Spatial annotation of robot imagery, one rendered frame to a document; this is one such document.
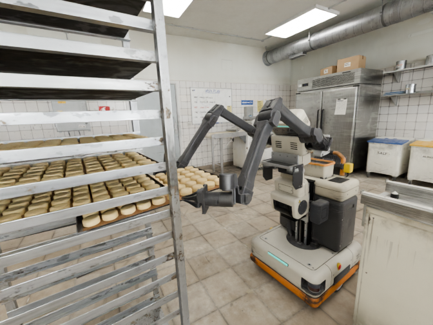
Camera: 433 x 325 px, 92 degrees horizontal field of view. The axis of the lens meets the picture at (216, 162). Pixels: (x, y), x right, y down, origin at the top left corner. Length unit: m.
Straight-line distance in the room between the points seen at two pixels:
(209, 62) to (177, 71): 0.84
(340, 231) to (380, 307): 0.50
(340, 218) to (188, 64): 4.37
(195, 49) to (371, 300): 5.00
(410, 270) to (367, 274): 0.20
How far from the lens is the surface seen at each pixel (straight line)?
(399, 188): 1.56
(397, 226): 1.29
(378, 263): 1.41
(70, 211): 0.75
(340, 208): 1.72
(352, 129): 4.83
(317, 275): 1.68
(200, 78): 5.25
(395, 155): 4.87
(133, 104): 1.16
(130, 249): 0.84
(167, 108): 0.73
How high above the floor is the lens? 1.31
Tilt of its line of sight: 12 degrees down
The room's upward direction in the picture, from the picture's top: 2 degrees counter-clockwise
